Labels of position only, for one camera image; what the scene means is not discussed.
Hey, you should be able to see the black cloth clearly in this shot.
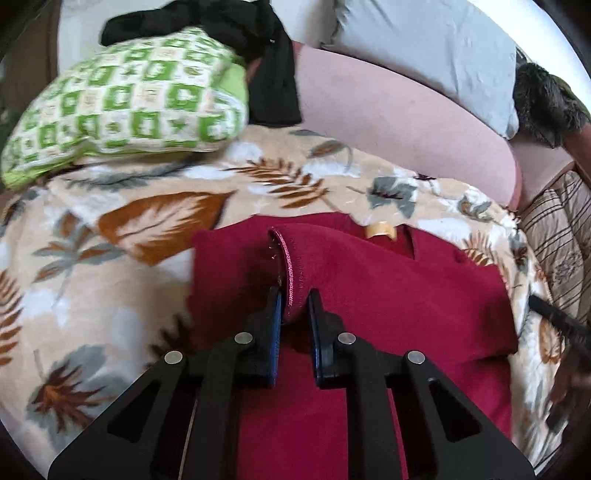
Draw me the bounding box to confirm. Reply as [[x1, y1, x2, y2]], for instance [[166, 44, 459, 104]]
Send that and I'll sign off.
[[100, 0, 304, 128]]

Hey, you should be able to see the fur trimmed jacket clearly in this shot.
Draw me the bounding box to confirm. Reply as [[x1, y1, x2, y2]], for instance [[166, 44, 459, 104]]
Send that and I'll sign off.
[[512, 61, 591, 149]]

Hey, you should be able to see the grey pillow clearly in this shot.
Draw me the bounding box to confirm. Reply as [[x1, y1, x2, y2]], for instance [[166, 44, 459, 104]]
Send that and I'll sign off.
[[322, 0, 520, 140]]

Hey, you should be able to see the striped sofa cushion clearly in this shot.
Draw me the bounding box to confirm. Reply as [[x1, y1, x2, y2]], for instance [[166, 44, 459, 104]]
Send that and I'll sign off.
[[519, 170, 591, 319]]

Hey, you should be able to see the wooden door with glass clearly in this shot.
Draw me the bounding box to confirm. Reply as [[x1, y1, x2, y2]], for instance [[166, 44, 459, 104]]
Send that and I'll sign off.
[[0, 0, 62, 93]]

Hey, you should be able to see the green checkered pillow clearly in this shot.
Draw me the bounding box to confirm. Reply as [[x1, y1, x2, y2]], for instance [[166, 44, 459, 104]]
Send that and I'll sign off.
[[0, 27, 251, 190]]

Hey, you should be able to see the dark red garment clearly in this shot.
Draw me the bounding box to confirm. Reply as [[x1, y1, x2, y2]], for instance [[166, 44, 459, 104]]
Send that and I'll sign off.
[[187, 210, 520, 480]]

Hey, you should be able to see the leaf print blanket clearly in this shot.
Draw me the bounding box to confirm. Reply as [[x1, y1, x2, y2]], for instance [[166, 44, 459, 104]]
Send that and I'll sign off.
[[0, 124, 591, 480]]

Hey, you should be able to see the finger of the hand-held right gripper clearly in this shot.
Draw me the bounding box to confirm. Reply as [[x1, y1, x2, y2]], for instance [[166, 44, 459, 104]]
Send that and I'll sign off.
[[527, 294, 591, 352]]

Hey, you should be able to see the pink sofa backrest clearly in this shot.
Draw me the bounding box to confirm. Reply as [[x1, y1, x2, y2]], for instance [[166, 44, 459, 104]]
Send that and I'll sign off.
[[507, 122, 591, 214]]

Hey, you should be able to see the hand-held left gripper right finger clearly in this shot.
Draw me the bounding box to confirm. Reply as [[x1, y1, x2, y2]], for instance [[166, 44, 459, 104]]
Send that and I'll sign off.
[[307, 288, 536, 480]]

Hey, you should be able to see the pink quilted bolster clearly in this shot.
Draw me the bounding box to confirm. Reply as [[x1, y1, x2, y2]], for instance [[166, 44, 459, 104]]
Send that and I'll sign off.
[[248, 41, 523, 214]]

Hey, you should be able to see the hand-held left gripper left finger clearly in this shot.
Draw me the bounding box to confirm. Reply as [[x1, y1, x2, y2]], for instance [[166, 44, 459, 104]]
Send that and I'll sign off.
[[47, 285, 284, 480]]

